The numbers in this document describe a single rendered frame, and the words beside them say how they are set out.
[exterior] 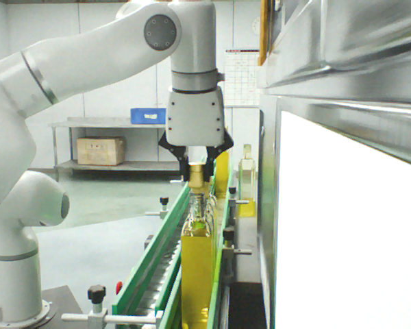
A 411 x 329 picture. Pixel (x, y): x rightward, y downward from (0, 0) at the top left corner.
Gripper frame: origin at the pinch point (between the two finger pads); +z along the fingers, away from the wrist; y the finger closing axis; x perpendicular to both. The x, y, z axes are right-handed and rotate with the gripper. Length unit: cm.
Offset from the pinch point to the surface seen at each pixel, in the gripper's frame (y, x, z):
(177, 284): 3.4, 7.1, 21.0
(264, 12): -13, -50, -23
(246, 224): -10, -53, 46
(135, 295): 13.1, 3.4, 27.6
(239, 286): -8.0, -9.8, 35.4
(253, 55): -16, -582, 82
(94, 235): 52, -68, 63
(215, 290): -3.8, 8.6, 20.5
